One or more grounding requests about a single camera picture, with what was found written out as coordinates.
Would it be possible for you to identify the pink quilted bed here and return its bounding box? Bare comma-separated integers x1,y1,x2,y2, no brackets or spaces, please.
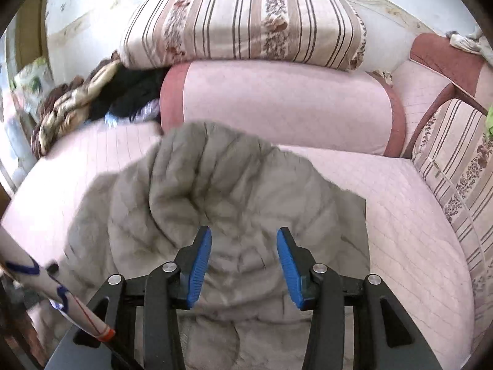
0,123,476,370

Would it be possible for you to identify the olive quilted hooded jacket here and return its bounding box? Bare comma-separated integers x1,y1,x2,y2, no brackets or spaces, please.
39,121,370,370

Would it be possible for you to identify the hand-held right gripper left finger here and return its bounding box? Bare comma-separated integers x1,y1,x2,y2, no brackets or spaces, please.
71,225,213,370

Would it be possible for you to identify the white cloth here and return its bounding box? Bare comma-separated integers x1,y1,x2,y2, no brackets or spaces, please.
446,25,493,66

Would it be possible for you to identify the pile of crumpled clothes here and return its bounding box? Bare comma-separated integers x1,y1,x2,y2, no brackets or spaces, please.
30,75,85,158

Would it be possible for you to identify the striped floral folded quilt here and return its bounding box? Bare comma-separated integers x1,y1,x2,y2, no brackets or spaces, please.
117,0,367,72

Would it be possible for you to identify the black clothing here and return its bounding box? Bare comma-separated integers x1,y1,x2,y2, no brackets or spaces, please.
90,65,170,124

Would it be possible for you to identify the white printed tube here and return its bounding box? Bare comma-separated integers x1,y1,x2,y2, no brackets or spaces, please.
0,224,116,343

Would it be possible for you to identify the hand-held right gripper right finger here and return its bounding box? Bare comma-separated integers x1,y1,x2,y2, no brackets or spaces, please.
276,227,443,370

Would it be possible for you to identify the beige floral blanket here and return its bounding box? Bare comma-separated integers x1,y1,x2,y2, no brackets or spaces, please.
33,60,124,155

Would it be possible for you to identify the pink bolster cushion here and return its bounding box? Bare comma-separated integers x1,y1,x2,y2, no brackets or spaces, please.
160,60,407,157

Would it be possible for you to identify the wooden armrest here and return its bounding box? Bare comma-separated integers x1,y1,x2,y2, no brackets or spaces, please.
402,83,488,158

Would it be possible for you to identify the floral plastic bag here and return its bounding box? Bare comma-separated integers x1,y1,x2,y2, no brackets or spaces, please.
11,57,55,124

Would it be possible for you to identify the striped floral armrest cushion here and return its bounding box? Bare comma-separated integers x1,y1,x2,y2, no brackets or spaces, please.
412,98,493,317

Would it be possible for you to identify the blue plastic bag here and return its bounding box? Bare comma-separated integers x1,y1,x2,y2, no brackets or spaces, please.
105,98,160,126

